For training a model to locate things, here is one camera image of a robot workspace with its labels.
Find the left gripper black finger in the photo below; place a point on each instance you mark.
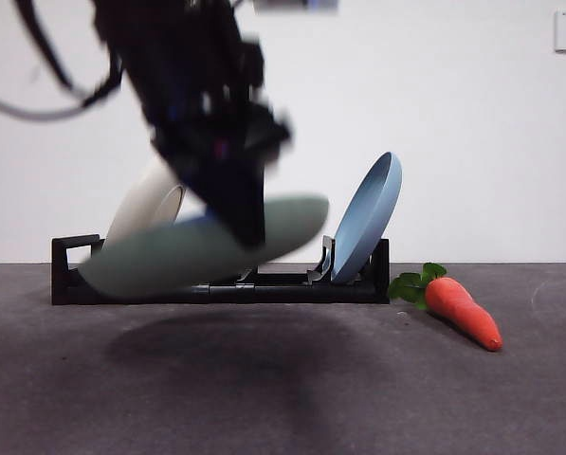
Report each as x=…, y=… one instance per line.
x=235, y=204

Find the green plate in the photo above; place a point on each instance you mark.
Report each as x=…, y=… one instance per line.
x=169, y=265

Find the orange carrot with green leaves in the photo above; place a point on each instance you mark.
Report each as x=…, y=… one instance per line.
x=458, y=308

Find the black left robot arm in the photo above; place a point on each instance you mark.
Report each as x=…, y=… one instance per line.
x=178, y=61

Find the cream plate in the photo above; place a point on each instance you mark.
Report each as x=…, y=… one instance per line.
x=138, y=208

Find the black plate rack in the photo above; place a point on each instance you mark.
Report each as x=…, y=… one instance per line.
x=311, y=294

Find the blue plate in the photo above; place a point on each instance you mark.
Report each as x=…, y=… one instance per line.
x=365, y=223

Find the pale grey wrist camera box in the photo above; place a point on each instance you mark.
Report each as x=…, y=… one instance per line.
x=297, y=5

